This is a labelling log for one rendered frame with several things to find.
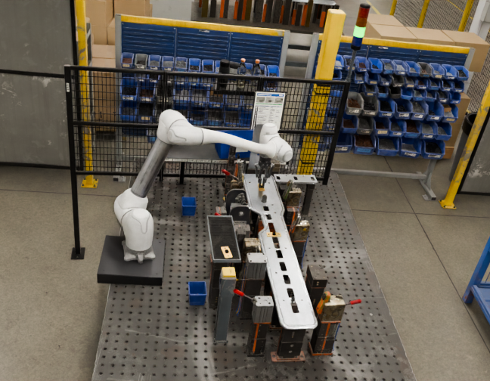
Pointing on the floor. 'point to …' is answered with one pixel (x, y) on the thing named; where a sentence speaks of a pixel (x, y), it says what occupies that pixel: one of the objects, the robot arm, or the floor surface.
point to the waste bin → (463, 140)
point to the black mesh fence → (189, 122)
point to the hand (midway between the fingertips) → (262, 182)
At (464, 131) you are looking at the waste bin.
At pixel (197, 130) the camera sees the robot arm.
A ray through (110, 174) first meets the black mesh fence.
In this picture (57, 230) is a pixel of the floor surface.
